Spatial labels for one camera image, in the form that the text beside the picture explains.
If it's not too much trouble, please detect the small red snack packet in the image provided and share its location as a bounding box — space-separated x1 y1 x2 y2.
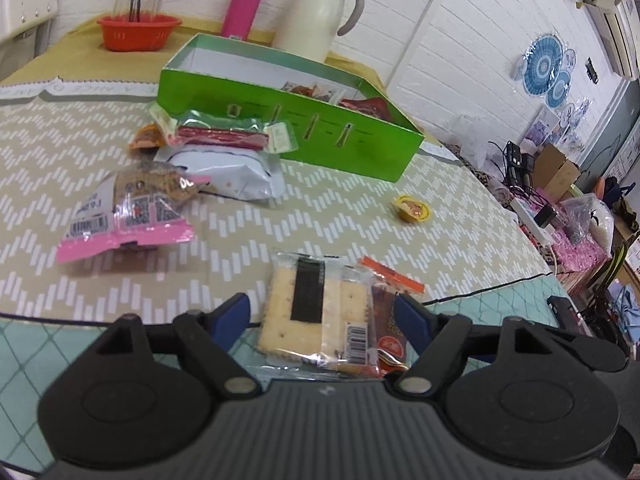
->
360 256 425 374

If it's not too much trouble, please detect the cracker pack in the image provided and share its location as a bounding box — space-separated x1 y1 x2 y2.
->
257 252 380 377

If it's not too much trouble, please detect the small yellow jelly cup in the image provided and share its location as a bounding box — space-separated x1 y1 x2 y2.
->
394 195 432 223

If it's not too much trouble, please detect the pink edged cookie bag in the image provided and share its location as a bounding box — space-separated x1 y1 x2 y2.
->
56 160 210 263

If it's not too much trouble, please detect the white blue snack bag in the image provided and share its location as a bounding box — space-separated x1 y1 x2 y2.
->
154 144 285 202

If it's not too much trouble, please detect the red sausage stick pack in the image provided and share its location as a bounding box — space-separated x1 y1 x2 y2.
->
149 103 298 155

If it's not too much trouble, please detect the dark brown snack bag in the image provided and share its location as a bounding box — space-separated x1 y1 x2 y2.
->
338 98 393 122

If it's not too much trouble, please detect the brown cardboard box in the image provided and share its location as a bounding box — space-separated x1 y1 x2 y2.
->
533 144 580 203

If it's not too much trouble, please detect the small orange jelly cup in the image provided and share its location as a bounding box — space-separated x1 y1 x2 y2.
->
128 124 165 150

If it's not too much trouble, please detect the green cardboard box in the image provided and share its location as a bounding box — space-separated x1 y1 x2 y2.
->
156 34 424 182

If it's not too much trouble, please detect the patterned tablecloth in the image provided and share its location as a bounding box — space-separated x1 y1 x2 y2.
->
1 54 564 471

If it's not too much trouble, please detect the round pastry packet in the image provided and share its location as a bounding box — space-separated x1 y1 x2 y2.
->
281 81 345 104

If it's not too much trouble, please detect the red plastic basket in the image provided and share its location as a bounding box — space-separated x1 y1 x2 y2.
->
96 13 182 52

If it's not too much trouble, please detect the cream thermos jug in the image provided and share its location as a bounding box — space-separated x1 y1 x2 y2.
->
271 0 364 63

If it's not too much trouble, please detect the pink thermos bottle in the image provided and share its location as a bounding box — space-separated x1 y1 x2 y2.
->
220 0 262 40

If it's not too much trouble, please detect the white water dispenser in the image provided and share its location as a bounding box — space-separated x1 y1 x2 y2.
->
1 0 58 80

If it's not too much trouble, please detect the blue wall fan decoration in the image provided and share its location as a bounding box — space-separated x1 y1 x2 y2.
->
511 34 577 110

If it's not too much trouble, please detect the wall air conditioner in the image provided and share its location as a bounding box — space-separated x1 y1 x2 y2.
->
584 0 639 80

